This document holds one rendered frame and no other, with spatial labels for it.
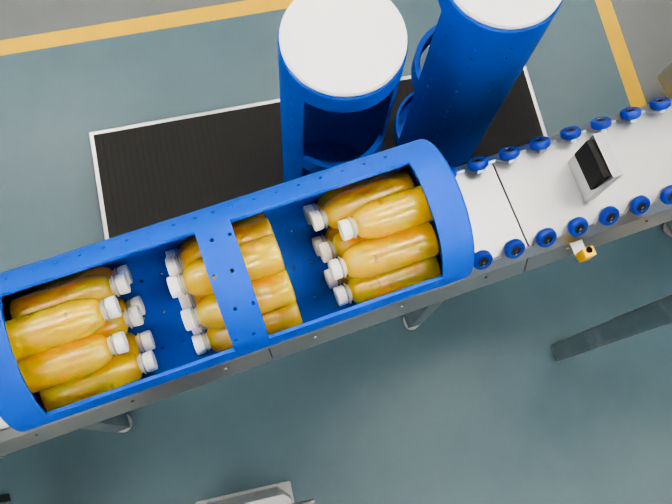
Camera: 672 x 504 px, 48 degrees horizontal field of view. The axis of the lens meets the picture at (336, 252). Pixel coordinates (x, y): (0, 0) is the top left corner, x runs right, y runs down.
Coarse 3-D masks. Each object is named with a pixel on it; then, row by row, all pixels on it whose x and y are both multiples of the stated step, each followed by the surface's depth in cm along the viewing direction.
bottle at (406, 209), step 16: (400, 192) 141; (416, 192) 140; (368, 208) 139; (384, 208) 138; (400, 208) 138; (416, 208) 139; (352, 224) 139; (368, 224) 138; (384, 224) 138; (400, 224) 139; (416, 224) 141
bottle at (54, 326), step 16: (64, 304) 132; (80, 304) 132; (96, 304) 133; (16, 320) 131; (32, 320) 130; (48, 320) 130; (64, 320) 130; (80, 320) 131; (96, 320) 132; (16, 336) 129; (32, 336) 129; (48, 336) 130; (64, 336) 131; (80, 336) 132; (16, 352) 130; (32, 352) 131
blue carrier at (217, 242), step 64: (256, 192) 141; (320, 192) 137; (448, 192) 135; (64, 256) 135; (128, 256) 150; (320, 256) 160; (448, 256) 138; (0, 320) 126; (256, 320) 133; (320, 320) 139; (0, 384) 125; (128, 384) 134
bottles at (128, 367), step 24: (336, 192) 151; (264, 216) 149; (192, 240) 147; (312, 240) 155; (336, 240) 147; (360, 240) 146; (432, 264) 146; (336, 288) 146; (360, 288) 145; (384, 288) 145; (144, 312) 150; (288, 312) 143; (144, 336) 147; (192, 336) 143; (216, 336) 141; (120, 360) 139; (144, 360) 141; (72, 384) 137; (96, 384) 138; (120, 384) 139; (48, 408) 137
